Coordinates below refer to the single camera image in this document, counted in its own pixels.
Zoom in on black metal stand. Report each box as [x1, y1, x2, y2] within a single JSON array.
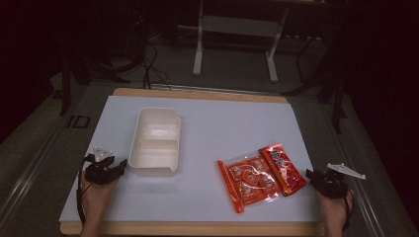
[[48, 29, 93, 117], [280, 29, 350, 134]]

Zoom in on white plastic storage box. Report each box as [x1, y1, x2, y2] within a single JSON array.
[[127, 107, 183, 178]]

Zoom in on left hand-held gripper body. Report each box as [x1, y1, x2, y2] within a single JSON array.
[[84, 146, 117, 186]]

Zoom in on clear orange snack packet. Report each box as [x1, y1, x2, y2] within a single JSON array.
[[216, 149, 287, 214]]

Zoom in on white metal desk frame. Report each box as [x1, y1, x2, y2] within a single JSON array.
[[192, 0, 291, 84]]

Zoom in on black floor cables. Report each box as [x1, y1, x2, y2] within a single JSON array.
[[95, 36, 173, 91]]

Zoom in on black floor bracket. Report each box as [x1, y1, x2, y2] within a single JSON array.
[[66, 115, 92, 129]]

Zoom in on person's left hand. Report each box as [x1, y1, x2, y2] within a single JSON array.
[[80, 170, 120, 222]]

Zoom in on person's right hand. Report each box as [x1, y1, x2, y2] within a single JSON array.
[[315, 188, 356, 228]]

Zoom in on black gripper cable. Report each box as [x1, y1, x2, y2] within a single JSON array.
[[341, 188, 356, 233], [75, 153, 97, 227]]

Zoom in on white table mat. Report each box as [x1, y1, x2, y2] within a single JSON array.
[[58, 95, 323, 224]]

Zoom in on metal floor rail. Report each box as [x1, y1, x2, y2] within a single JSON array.
[[320, 102, 386, 237], [0, 115, 72, 220]]

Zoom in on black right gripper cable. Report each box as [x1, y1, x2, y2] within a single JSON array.
[[341, 188, 356, 233]]

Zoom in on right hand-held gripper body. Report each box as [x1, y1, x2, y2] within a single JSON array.
[[315, 162, 368, 200]]

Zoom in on red snack packet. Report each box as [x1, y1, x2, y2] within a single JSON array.
[[260, 142, 308, 198]]

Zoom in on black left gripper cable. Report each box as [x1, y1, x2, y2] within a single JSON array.
[[75, 153, 97, 227]]

